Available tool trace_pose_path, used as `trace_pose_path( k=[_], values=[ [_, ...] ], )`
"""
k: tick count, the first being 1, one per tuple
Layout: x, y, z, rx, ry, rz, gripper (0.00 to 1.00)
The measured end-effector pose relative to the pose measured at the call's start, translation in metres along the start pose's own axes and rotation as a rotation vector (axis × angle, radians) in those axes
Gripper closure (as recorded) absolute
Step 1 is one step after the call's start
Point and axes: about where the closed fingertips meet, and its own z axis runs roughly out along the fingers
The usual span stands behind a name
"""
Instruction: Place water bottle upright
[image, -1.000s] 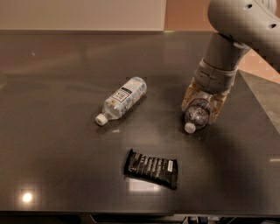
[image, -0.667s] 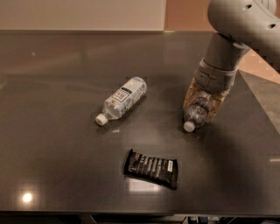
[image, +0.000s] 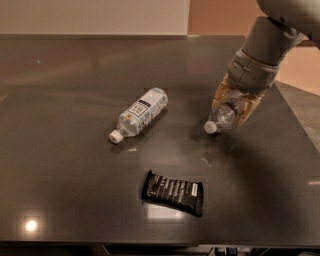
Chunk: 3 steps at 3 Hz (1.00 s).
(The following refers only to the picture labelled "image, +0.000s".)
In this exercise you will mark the clear red-label water bottle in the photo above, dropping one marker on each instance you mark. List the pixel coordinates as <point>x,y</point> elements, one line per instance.
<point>222,117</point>

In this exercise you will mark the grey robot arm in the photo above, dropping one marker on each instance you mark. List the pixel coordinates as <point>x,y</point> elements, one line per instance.
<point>281,27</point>

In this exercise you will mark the black snack bar wrapper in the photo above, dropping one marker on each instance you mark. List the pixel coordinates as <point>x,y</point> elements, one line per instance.
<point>186,196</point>

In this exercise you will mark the white-label water bottle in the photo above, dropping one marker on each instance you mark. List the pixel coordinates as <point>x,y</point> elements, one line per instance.
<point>139,115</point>

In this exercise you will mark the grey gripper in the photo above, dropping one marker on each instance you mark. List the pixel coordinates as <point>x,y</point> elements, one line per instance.
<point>250,74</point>

